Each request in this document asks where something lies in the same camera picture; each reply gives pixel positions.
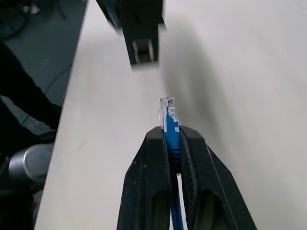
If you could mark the silver robot body joint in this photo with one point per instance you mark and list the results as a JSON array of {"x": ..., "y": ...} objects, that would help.
[{"x": 31, "y": 163}]

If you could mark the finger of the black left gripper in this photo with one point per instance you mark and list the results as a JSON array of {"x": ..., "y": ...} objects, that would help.
[
  {"x": 162, "y": 12},
  {"x": 112, "y": 12}
]

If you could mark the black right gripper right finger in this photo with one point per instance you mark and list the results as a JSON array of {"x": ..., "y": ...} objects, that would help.
[{"x": 208, "y": 182}]

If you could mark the small black box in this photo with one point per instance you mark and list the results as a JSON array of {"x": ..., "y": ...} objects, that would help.
[{"x": 141, "y": 21}]

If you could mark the black robot torso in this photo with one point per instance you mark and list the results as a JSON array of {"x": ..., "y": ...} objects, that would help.
[{"x": 14, "y": 79}]

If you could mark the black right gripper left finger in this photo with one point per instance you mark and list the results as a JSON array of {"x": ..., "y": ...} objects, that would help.
[{"x": 146, "y": 182}]

